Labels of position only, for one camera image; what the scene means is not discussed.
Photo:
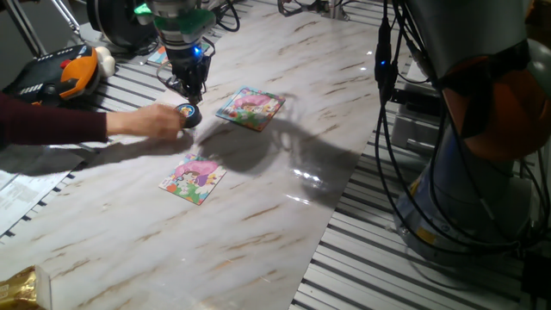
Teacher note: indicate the black metal bar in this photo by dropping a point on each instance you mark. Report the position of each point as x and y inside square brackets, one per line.
[424, 101]

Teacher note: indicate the green printed wrist mount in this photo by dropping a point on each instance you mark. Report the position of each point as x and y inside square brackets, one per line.
[198, 21]

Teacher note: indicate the black puck with blue sticker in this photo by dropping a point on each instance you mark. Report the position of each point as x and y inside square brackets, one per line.
[193, 118]

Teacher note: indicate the black filament spool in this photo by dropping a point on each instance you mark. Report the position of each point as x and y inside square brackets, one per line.
[116, 21]

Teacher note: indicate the thick grey metal bar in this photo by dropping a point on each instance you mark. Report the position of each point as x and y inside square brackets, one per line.
[26, 28]

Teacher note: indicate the gold foil bag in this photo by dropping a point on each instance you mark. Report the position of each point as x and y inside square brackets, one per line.
[17, 290]

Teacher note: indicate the person's bare hand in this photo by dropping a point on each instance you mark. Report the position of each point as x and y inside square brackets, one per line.
[146, 122]

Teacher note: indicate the aluminium profile post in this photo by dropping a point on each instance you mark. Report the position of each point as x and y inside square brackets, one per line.
[340, 10]

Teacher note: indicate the colourful cartoon jigsaw puzzle board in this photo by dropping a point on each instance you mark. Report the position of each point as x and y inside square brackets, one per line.
[192, 178]
[250, 107]

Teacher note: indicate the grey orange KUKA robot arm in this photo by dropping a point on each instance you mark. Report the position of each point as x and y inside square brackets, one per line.
[473, 26]

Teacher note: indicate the forearm in maroon sleeve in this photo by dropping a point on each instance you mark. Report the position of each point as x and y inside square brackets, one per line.
[51, 122]

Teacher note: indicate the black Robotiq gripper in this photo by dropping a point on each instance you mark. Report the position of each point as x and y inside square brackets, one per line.
[189, 62]

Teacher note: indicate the orange black teach pendant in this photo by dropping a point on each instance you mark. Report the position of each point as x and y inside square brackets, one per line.
[64, 73]

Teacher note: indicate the printed white paper sheet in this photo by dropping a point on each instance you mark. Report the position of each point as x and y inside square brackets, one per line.
[17, 172]
[30, 202]

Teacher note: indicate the small white carton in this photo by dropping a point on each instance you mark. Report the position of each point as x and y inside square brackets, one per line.
[44, 288]

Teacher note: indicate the thin grey metal bar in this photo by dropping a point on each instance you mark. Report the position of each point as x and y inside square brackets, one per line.
[66, 19]

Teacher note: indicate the blue orange jigsaw puzzle board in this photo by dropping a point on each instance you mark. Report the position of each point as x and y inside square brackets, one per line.
[158, 56]

